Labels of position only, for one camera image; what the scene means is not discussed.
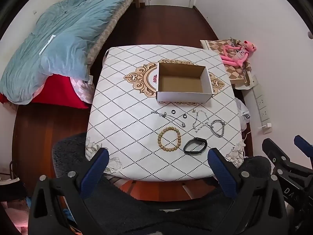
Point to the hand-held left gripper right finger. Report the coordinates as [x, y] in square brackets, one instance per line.
[221, 171]

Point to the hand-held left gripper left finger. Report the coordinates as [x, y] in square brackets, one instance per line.
[95, 171]

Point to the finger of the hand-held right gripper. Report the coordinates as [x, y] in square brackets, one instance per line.
[273, 151]
[303, 143]

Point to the black fitness band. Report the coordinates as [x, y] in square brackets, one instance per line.
[203, 142]

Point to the white cardboard box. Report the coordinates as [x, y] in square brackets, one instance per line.
[182, 96]

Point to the white charger plug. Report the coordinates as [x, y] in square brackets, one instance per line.
[267, 128]

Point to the dark grey fuzzy cloth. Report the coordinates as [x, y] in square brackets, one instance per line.
[68, 149]

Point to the white plastic bag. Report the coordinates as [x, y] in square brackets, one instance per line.
[242, 113]

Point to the white power strip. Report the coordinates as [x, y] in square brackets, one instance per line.
[260, 100]

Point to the pink checkered pillow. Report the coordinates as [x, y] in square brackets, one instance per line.
[82, 89]

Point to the brown checkered cloth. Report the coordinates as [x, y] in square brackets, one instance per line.
[237, 74]

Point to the red bed sheet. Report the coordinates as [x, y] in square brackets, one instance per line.
[58, 91]

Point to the pink plush toy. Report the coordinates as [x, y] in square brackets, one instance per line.
[236, 53]

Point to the light blue duvet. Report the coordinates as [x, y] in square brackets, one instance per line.
[63, 39]

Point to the beige patterned mattress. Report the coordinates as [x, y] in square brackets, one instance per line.
[107, 29]

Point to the wooden bed frame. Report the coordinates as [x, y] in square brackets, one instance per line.
[137, 1]

